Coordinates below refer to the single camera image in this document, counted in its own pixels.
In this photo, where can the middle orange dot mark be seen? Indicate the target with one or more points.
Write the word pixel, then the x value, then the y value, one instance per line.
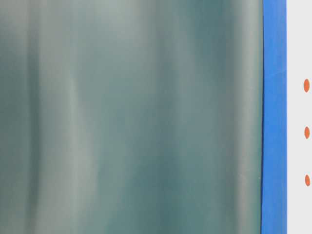
pixel 307 132

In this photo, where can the orange dot mark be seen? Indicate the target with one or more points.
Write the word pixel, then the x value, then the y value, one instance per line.
pixel 306 85
pixel 307 180
pixel 307 132

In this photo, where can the upper orange dot mark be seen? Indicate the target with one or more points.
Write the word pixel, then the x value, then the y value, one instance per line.
pixel 306 85

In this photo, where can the lower orange dot mark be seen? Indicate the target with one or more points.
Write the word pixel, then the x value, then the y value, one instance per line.
pixel 307 180

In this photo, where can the blurred grey-green foreground panel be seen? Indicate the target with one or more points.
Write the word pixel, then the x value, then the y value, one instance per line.
pixel 131 116

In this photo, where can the white paper sheet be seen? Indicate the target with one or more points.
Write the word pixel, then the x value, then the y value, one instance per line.
pixel 299 115

